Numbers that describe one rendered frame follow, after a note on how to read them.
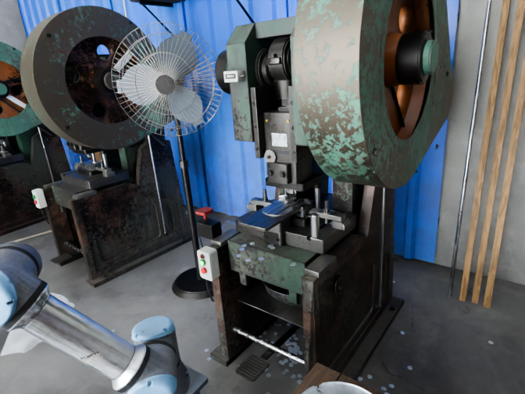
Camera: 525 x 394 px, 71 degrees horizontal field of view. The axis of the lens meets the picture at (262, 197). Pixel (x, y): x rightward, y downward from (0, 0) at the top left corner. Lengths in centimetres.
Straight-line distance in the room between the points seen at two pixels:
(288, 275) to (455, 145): 144
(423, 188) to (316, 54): 174
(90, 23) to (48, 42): 27
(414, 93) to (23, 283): 139
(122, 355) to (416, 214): 209
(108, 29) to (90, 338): 194
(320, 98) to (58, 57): 171
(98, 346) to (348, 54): 88
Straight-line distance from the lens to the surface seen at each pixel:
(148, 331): 111
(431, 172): 253
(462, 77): 245
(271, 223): 139
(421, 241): 271
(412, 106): 156
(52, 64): 237
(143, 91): 212
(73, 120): 239
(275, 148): 149
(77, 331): 96
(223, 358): 194
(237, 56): 149
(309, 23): 100
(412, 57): 123
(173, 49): 206
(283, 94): 147
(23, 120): 414
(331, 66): 95
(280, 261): 145
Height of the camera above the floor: 134
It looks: 19 degrees down
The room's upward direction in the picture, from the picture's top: 4 degrees counter-clockwise
